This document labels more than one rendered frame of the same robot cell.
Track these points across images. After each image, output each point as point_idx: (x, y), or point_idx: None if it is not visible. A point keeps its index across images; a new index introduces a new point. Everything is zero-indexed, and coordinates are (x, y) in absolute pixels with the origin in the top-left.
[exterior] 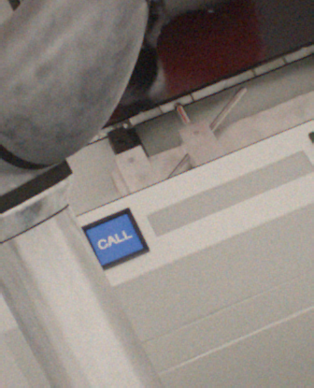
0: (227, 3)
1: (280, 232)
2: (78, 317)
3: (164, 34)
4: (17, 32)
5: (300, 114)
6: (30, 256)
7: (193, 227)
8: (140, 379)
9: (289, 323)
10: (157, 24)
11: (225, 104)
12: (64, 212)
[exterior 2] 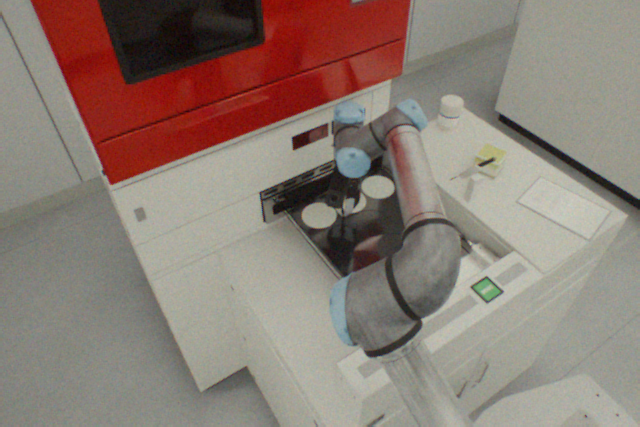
0: (402, 229)
1: (468, 333)
2: (438, 390)
3: (379, 245)
4: (418, 257)
5: None
6: (415, 363)
7: (435, 335)
8: (465, 417)
9: (453, 374)
10: (374, 241)
11: None
12: (422, 339)
